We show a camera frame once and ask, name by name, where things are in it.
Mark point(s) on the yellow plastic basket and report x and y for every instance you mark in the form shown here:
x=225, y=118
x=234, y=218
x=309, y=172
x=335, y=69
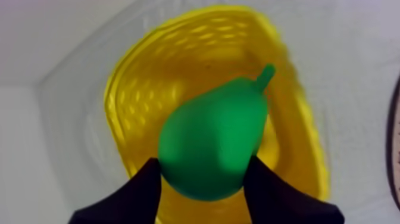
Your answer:
x=175, y=81

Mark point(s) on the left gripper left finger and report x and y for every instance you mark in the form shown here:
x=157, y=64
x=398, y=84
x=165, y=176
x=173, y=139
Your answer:
x=131, y=200

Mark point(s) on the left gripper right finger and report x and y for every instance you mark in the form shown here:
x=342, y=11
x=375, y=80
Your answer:
x=275, y=200

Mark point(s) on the round wooden board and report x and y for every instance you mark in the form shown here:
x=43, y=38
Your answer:
x=394, y=140

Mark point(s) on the green toy pear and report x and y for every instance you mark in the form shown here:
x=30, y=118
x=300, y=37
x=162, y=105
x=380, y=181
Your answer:
x=212, y=137

